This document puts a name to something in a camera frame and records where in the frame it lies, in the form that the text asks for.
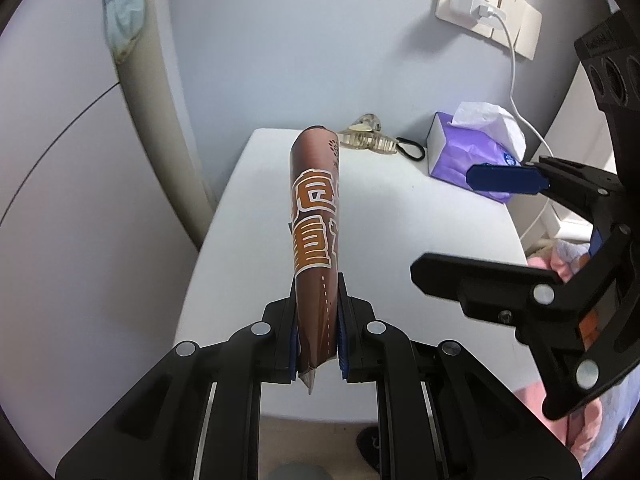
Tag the dark slipper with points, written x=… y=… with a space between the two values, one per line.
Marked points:
x=367 y=447

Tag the white bed frame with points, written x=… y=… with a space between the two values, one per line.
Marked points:
x=570 y=125

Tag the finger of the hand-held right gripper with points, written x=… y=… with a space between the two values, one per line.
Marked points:
x=480 y=280
x=505 y=180

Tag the clear hair claw clip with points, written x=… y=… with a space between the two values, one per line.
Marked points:
x=367 y=141

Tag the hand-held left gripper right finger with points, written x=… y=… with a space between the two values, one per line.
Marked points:
x=355 y=345

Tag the white charger plug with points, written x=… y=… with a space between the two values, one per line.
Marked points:
x=465 y=6

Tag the white wall switch panel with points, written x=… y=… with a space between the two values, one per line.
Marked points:
x=525 y=25

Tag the white wardrobe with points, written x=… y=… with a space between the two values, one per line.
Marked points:
x=75 y=210

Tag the white bedside cabinet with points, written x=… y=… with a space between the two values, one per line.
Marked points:
x=240 y=210

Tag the light blue cloth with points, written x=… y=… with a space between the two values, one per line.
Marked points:
x=122 y=10

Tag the lavender fleece blanket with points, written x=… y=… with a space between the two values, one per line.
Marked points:
x=570 y=252

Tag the pink blanket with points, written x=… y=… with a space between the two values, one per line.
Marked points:
x=545 y=265

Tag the purple tissue pack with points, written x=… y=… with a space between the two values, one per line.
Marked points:
x=460 y=160

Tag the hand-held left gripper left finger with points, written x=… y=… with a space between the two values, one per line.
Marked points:
x=280 y=345

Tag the brown snack packet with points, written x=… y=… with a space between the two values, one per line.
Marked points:
x=315 y=210

